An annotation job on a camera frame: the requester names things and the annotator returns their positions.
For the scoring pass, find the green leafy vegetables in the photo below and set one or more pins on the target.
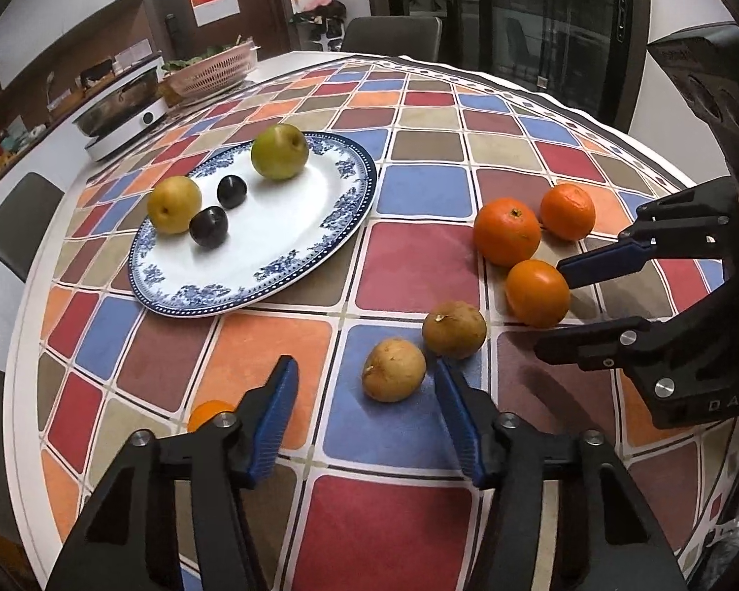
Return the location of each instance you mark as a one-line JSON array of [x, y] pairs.
[[179, 64]]

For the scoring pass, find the large orange tangerine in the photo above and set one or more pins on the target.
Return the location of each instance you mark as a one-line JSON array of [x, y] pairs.
[[506, 232]]

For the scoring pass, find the far right grey chair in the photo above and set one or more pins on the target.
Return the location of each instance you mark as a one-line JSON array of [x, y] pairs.
[[417, 37]]

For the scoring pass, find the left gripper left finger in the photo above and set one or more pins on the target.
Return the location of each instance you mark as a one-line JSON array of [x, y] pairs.
[[126, 536]]

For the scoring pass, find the blue white porcelain plate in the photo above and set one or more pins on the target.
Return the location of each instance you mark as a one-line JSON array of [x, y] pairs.
[[276, 236]]

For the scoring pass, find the brown kiwi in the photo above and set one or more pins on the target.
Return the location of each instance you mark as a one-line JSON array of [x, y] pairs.
[[393, 371], [455, 330]]

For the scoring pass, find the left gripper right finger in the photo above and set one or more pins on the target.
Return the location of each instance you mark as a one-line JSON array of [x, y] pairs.
[[607, 536]]

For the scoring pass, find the lone orange tangerine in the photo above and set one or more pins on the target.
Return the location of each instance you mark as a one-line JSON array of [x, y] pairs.
[[206, 411]]

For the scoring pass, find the steel wok pan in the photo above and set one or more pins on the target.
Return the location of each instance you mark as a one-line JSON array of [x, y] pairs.
[[116, 108]]

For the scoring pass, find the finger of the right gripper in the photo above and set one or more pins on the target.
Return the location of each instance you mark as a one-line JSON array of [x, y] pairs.
[[630, 344], [609, 261]]

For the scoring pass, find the white induction cooker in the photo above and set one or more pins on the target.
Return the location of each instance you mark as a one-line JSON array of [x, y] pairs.
[[104, 147]]

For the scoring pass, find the colourful checkered tablecloth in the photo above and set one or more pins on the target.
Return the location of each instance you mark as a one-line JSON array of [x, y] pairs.
[[365, 496]]

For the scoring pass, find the pink vegetable basket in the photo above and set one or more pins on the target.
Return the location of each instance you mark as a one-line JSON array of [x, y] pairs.
[[214, 74]]

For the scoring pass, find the grey chair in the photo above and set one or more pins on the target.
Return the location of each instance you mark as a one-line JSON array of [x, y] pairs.
[[417, 37], [25, 215]]

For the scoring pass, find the green apple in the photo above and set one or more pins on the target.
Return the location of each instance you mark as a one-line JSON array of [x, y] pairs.
[[280, 152]]

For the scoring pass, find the dark plum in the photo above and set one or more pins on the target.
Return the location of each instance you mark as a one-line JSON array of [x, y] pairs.
[[209, 228], [232, 191]]

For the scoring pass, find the yellow pear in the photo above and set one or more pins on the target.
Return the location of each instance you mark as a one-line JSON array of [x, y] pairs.
[[172, 204]]

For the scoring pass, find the far left grey chair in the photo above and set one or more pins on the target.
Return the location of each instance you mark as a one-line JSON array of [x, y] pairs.
[[25, 215]]

